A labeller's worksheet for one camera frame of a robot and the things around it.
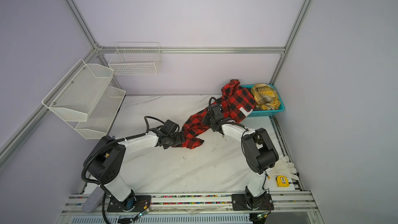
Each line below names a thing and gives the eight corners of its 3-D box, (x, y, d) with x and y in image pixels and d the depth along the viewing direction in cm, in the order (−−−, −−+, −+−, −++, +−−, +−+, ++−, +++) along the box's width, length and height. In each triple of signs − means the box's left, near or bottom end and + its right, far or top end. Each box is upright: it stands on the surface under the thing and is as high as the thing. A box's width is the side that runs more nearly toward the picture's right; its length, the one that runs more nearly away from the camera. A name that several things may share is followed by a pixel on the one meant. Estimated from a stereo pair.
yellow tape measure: (277, 186, 81) (279, 185, 79) (274, 177, 84) (276, 175, 82) (287, 186, 81) (290, 185, 79) (284, 177, 84) (286, 175, 82)
